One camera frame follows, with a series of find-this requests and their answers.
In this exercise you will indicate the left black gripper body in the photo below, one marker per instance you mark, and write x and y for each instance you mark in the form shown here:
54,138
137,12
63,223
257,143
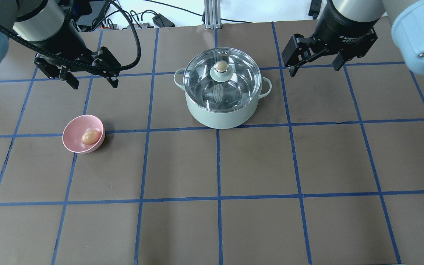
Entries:
66,41

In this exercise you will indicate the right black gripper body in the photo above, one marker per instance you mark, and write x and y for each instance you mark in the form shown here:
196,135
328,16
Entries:
345,28

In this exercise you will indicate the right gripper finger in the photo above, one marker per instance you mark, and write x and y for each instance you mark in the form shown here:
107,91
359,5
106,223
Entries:
301,50
344,54

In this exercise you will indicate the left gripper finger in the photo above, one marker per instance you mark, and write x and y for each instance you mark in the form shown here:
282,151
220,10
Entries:
104,58
51,71

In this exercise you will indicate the brown egg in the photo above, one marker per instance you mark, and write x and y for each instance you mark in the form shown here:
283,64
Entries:
90,137

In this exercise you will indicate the glass pot lid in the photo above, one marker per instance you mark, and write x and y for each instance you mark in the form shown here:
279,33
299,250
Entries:
222,79

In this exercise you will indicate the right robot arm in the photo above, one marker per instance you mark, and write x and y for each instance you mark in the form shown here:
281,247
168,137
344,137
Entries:
407,30

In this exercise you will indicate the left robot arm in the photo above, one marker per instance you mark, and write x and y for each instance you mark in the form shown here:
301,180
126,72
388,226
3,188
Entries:
42,26

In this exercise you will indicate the mint green cooking pot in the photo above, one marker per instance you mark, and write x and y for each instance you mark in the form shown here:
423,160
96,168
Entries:
225,120

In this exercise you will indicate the pink bowl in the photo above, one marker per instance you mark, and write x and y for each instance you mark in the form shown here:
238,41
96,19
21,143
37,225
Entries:
71,136

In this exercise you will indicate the black power adapter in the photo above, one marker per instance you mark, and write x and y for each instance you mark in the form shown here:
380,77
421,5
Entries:
161,21

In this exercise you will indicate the aluminium frame post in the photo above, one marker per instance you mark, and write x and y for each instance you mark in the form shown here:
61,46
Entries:
211,15

